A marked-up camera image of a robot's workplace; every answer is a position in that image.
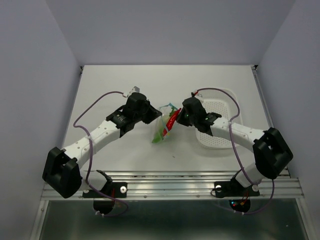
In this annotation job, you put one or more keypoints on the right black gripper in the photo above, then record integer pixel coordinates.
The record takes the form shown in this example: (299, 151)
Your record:
(180, 119)

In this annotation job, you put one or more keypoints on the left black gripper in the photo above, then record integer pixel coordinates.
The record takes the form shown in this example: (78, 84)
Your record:
(153, 113)

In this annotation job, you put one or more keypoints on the red toy chili pepper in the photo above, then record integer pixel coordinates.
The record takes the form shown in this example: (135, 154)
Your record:
(170, 122)

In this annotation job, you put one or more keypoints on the clear zip top bag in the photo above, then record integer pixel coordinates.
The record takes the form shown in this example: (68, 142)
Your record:
(158, 125)

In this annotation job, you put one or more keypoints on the white toy radish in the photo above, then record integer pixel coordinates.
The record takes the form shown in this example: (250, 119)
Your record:
(167, 111)

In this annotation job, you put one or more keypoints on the green toy pepper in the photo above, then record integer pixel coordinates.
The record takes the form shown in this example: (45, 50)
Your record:
(158, 136)

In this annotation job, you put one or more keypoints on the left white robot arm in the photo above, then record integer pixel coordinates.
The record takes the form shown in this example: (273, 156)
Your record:
(68, 170)

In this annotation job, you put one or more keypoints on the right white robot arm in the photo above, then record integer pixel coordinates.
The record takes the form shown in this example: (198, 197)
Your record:
(271, 152)

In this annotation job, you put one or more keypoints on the white perforated plastic basket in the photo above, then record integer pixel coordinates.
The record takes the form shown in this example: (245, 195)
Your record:
(217, 102)

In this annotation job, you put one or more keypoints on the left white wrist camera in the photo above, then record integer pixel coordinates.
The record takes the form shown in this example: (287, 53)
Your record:
(135, 89)

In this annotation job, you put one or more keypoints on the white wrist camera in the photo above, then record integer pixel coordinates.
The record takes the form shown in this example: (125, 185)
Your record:
(135, 89)
(197, 95)

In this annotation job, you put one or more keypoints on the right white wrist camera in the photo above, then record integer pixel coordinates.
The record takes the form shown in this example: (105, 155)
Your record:
(197, 95)

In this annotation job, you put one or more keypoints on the aluminium frame rail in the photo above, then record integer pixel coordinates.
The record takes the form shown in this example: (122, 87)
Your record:
(196, 185)

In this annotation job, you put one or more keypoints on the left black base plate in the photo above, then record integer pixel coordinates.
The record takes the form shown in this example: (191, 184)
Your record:
(113, 189)

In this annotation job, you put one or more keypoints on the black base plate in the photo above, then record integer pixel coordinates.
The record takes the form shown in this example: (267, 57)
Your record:
(113, 189)
(224, 189)

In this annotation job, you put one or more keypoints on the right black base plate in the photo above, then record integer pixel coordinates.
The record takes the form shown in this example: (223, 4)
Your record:
(224, 189)

